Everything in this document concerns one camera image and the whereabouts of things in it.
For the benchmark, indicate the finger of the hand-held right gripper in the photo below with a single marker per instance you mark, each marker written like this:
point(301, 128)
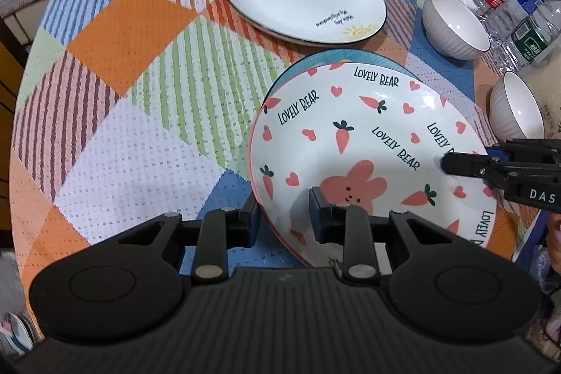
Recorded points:
point(498, 152)
point(464, 166)

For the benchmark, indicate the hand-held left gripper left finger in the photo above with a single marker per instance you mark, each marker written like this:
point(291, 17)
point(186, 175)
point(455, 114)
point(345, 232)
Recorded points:
point(247, 225)

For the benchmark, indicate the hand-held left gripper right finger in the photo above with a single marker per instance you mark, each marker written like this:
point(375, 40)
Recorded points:
point(314, 216)

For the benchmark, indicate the white ribbed bowl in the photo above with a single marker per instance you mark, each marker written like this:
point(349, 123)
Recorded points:
point(456, 28)
point(521, 106)

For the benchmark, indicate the white plate with carrot print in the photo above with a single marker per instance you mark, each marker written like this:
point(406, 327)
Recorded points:
point(372, 115)

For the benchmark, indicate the green label water bottle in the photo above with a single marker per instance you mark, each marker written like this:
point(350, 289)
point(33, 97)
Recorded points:
point(532, 36)

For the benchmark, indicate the blue plate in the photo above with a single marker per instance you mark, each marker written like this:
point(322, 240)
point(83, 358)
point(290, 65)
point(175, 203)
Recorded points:
point(315, 60)

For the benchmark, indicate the patchwork tablecloth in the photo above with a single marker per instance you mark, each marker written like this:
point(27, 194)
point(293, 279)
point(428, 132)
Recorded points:
point(131, 93)

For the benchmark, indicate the white plate with brown rim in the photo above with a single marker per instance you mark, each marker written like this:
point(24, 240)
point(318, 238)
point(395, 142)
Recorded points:
point(289, 41)

